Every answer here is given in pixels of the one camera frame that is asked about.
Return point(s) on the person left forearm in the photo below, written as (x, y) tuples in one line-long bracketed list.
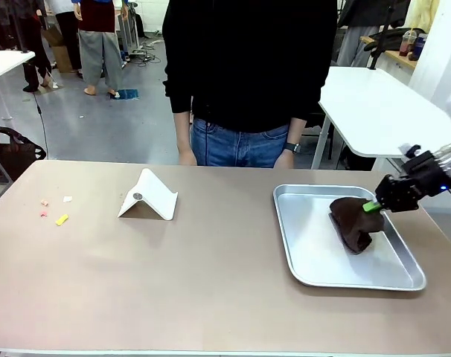
[(296, 130)]

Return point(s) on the white paper scrap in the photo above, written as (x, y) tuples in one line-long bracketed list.
[(67, 199)]

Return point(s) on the wooden counter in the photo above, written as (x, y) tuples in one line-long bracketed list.
[(396, 57)]

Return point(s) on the dark brown cloth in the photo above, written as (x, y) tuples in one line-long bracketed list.
[(355, 227)]

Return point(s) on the person left hand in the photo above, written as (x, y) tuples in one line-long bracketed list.
[(285, 160)]

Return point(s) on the plastic cup red drink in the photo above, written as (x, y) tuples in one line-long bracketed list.
[(407, 44)]

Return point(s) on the blue floor mat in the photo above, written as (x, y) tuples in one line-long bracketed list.
[(128, 93)]

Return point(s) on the bystander black clothes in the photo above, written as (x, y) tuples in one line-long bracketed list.
[(34, 44)]

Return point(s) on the bystander white shirt black trousers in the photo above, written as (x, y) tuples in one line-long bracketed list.
[(71, 37)]

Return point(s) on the silver metal tray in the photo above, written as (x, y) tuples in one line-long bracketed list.
[(322, 260)]

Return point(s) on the white folded stand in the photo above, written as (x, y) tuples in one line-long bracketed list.
[(155, 197)]

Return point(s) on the yellow paper scrap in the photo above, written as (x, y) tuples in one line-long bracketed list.
[(61, 220)]

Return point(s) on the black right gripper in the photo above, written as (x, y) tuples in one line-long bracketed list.
[(421, 182)]

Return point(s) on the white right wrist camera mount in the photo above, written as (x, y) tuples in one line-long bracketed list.
[(409, 149)]

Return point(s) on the black bag on counter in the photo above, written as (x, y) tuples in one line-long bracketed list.
[(387, 37)]

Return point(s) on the blue cup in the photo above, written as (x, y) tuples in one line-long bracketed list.
[(419, 46)]

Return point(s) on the black pole clamp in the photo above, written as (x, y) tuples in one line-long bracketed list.
[(375, 56)]

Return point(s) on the small white table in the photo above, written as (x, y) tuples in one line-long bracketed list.
[(6, 63)]

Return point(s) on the person torso black sweater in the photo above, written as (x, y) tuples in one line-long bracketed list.
[(248, 63)]

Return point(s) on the blue jeans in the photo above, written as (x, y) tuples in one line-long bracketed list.
[(248, 147)]

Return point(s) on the black tote bag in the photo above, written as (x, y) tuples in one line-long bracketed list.
[(13, 152)]

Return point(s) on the person right hand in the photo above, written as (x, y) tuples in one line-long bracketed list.
[(188, 158)]

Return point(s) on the cream hanging garment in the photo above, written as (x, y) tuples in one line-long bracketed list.
[(424, 15)]

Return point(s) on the cardboard box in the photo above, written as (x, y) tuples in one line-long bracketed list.
[(61, 56)]

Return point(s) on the black wristwatch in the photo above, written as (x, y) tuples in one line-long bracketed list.
[(291, 147)]

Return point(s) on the large white table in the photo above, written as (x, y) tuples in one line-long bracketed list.
[(378, 108)]

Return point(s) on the person right forearm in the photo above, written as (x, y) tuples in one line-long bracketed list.
[(182, 130)]

